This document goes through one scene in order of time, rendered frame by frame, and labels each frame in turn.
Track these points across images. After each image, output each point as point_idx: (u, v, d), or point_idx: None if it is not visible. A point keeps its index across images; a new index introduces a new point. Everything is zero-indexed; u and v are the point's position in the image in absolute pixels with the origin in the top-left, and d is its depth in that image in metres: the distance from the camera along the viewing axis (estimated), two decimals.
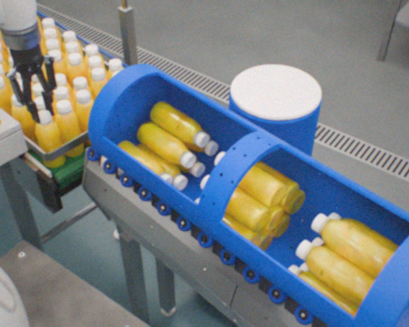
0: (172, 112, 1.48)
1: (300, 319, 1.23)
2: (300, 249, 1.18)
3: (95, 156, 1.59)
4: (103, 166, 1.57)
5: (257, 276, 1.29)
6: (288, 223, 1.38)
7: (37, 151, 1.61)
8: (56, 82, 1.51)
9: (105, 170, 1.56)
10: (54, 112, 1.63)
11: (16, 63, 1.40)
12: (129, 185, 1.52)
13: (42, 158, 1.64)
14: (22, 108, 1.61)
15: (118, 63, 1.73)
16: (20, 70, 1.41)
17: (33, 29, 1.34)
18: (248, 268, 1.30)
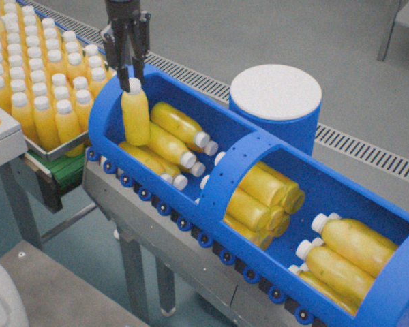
0: (172, 112, 1.48)
1: (300, 319, 1.23)
2: (300, 249, 1.18)
3: (95, 156, 1.59)
4: (103, 166, 1.57)
5: (257, 276, 1.29)
6: (288, 223, 1.38)
7: (37, 151, 1.61)
8: (149, 43, 1.30)
9: (105, 170, 1.56)
10: (54, 112, 1.63)
11: (113, 18, 1.19)
12: (129, 185, 1.52)
13: (126, 134, 1.43)
14: (22, 108, 1.61)
15: None
16: (116, 27, 1.20)
17: None
18: (248, 268, 1.30)
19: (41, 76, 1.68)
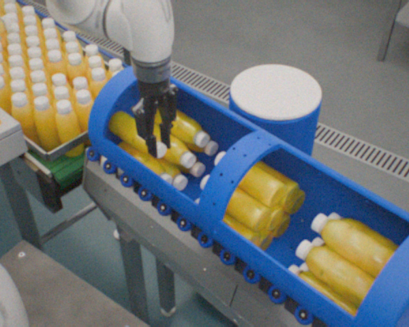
0: None
1: (300, 319, 1.23)
2: (300, 249, 1.18)
3: (95, 156, 1.59)
4: (103, 166, 1.57)
5: (257, 276, 1.29)
6: (288, 223, 1.38)
7: (37, 151, 1.61)
8: (176, 113, 1.37)
9: (105, 170, 1.56)
10: (54, 112, 1.63)
11: (144, 95, 1.26)
12: (129, 185, 1.52)
13: (114, 128, 1.47)
14: (22, 108, 1.61)
15: (118, 63, 1.73)
16: (147, 103, 1.27)
17: (168, 60, 1.20)
18: (248, 268, 1.30)
19: (41, 76, 1.68)
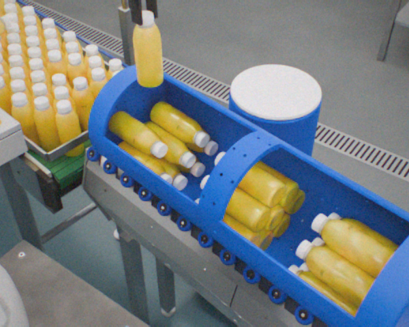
0: (172, 112, 1.48)
1: (300, 319, 1.23)
2: (300, 249, 1.18)
3: (95, 156, 1.59)
4: (103, 166, 1.57)
5: (257, 276, 1.29)
6: (288, 223, 1.38)
7: (37, 151, 1.61)
8: None
9: (105, 170, 1.56)
10: (54, 112, 1.63)
11: None
12: (129, 185, 1.52)
13: (114, 128, 1.47)
14: (22, 108, 1.61)
15: (118, 63, 1.73)
16: None
17: None
18: (248, 268, 1.30)
19: (41, 76, 1.68)
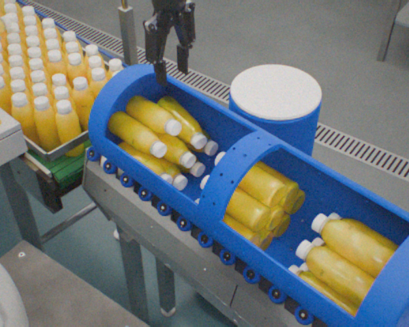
0: (178, 107, 1.48)
1: (300, 319, 1.23)
2: (300, 249, 1.18)
3: (95, 156, 1.59)
4: (103, 166, 1.57)
5: (257, 276, 1.29)
6: (288, 223, 1.38)
7: (37, 151, 1.61)
8: (195, 33, 1.28)
9: (105, 170, 1.56)
10: (54, 112, 1.63)
11: (159, 9, 1.16)
12: (129, 185, 1.52)
13: (114, 129, 1.47)
14: (22, 108, 1.61)
15: (118, 63, 1.73)
16: (161, 19, 1.17)
17: None
18: (248, 268, 1.30)
19: (41, 76, 1.68)
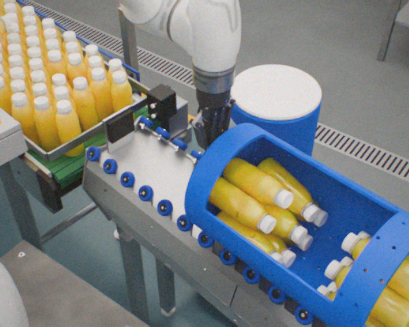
0: (283, 172, 1.31)
1: (307, 311, 1.22)
2: None
3: (95, 156, 1.59)
4: (104, 163, 1.57)
5: (245, 270, 1.31)
6: None
7: (37, 151, 1.61)
8: (196, 140, 1.26)
9: (104, 168, 1.57)
10: (54, 112, 1.63)
11: None
12: (127, 172, 1.52)
13: (212, 197, 1.29)
14: (22, 108, 1.61)
15: (118, 63, 1.73)
16: None
17: None
18: (251, 281, 1.30)
19: (41, 76, 1.68)
